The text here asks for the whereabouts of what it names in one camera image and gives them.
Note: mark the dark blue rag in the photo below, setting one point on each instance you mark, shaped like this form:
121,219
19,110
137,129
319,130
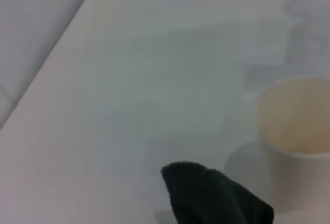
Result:
211,195

